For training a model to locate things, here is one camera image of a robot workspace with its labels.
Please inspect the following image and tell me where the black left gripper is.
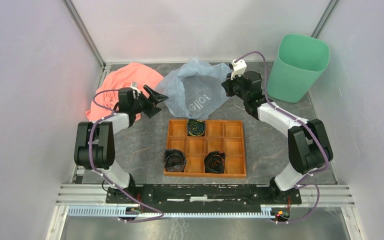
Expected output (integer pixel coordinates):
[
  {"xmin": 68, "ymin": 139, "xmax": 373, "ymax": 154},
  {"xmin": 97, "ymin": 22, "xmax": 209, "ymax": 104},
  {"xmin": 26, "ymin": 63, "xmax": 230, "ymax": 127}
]
[{"xmin": 130, "ymin": 85, "xmax": 168, "ymax": 119}]

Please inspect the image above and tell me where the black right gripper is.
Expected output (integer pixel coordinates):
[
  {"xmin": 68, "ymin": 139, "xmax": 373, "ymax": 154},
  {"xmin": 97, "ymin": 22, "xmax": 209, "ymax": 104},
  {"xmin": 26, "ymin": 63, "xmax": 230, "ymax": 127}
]
[{"xmin": 222, "ymin": 71, "xmax": 249, "ymax": 102}]

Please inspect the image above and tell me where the translucent blue plastic trash bag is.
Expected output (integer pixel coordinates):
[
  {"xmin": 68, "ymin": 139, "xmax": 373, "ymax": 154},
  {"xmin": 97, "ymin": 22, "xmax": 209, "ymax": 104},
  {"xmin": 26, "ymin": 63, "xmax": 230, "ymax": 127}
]
[{"xmin": 155, "ymin": 57, "xmax": 231, "ymax": 120}]

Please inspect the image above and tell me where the green plastic trash bin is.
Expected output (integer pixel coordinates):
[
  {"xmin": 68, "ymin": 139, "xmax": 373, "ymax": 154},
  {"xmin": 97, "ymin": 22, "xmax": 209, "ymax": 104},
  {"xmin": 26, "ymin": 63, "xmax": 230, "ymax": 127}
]
[{"xmin": 267, "ymin": 34, "xmax": 330, "ymax": 103}]

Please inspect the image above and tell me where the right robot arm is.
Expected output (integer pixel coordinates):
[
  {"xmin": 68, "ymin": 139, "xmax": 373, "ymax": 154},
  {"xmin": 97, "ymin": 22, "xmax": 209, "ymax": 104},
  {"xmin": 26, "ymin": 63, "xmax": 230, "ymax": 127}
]
[{"xmin": 221, "ymin": 71, "xmax": 334, "ymax": 204}]

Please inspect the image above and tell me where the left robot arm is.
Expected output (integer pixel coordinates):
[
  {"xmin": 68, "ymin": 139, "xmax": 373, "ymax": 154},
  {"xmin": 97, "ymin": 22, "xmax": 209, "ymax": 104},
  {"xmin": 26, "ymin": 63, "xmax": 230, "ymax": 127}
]
[{"xmin": 74, "ymin": 85, "xmax": 169, "ymax": 204}]

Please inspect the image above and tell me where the pink cloth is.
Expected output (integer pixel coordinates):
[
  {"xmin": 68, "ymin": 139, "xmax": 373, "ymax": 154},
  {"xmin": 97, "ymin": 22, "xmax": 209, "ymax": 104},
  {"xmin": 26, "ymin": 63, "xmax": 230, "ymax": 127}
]
[{"xmin": 85, "ymin": 62, "xmax": 164, "ymax": 122}]

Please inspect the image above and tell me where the rolled black belt yellow stitching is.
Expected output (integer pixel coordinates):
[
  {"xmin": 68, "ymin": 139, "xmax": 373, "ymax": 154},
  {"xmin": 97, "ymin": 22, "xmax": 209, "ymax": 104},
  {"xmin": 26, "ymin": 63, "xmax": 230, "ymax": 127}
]
[{"xmin": 186, "ymin": 118, "xmax": 206, "ymax": 137}]

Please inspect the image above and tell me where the orange compartment tray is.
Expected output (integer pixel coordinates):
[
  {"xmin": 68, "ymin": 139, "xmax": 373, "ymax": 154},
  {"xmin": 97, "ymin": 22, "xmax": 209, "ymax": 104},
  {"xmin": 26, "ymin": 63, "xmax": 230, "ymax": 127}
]
[{"xmin": 163, "ymin": 119, "xmax": 247, "ymax": 179}]

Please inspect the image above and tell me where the rolled black belt left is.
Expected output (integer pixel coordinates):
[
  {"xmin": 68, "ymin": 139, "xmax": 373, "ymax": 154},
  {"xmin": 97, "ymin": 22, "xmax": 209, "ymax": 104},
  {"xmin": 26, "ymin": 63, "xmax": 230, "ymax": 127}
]
[{"xmin": 163, "ymin": 148, "xmax": 187, "ymax": 173}]

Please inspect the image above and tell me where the rolled black belt orange stitching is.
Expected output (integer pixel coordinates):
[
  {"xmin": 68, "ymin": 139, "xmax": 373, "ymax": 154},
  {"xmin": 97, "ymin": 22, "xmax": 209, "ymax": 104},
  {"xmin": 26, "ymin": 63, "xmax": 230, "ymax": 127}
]
[{"xmin": 203, "ymin": 151, "xmax": 226, "ymax": 174}]

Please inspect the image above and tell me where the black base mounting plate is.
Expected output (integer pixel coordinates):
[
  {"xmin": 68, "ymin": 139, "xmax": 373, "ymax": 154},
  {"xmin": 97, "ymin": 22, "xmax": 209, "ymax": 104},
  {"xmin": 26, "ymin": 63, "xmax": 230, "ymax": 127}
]
[{"xmin": 105, "ymin": 184, "xmax": 302, "ymax": 214}]

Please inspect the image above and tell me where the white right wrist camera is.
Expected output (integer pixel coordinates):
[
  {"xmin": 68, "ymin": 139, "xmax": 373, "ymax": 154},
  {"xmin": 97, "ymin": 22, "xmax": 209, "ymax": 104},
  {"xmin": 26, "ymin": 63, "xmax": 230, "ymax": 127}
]
[{"xmin": 230, "ymin": 59, "xmax": 247, "ymax": 80}]

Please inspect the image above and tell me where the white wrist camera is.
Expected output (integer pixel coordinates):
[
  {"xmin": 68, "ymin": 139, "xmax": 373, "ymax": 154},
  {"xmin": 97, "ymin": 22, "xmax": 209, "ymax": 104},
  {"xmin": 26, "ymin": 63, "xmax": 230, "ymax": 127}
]
[
  {"xmin": 130, "ymin": 81, "xmax": 140, "ymax": 92},
  {"xmin": 230, "ymin": 59, "xmax": 247, "ymax": 80}
]

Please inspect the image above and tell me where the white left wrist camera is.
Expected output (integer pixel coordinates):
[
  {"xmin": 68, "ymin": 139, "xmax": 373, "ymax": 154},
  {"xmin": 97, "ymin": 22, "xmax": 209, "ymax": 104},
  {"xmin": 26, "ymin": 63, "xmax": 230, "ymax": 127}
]
[{"xmin": 130, "ymin": 81, "xmax": 140, "ymax": 92}]

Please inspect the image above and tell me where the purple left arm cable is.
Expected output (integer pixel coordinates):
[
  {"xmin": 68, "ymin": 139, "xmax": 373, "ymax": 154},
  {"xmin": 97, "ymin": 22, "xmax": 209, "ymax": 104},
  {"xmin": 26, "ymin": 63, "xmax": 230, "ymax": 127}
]
[{"xmin": 88, "ymin": 88, "xmax": 165, "ymax": 223}]

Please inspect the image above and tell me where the white slotted cable duct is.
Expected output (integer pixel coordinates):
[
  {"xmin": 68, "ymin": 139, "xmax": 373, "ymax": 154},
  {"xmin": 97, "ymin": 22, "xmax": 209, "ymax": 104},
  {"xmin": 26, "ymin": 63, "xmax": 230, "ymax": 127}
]
[{"xmin": 67, "ymin": 206, "xmax": 279, "ymax": 220}]

